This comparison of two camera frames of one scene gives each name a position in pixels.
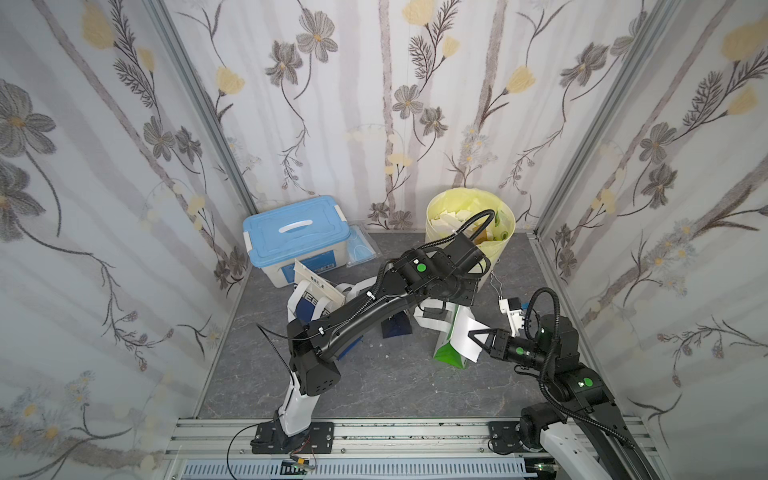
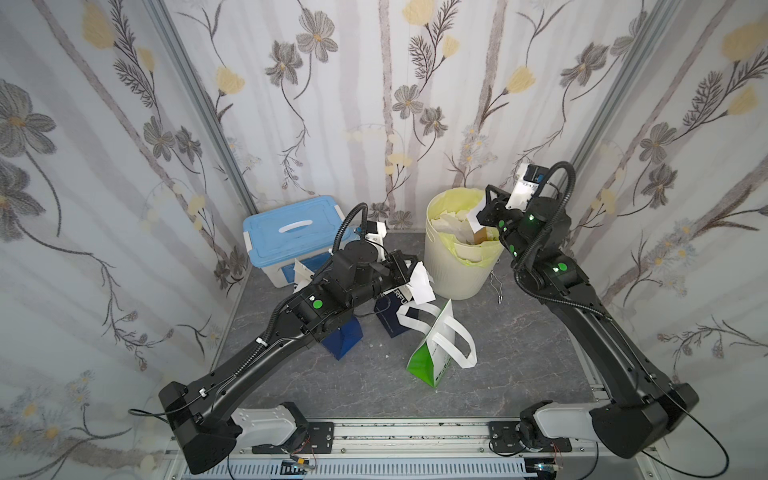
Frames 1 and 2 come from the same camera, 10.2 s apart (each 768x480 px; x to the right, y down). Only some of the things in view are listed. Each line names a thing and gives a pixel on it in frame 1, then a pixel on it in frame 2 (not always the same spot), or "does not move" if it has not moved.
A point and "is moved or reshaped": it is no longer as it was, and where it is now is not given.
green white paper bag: [439, 316] is moved or reshaped
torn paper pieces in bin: [446, 222] does not move
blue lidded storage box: [312, 231] does not move
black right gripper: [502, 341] → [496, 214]
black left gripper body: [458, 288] → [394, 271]
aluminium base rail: [232, 439] does not move
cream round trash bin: [449, 208] does not move
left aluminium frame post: [164, 22] does not move
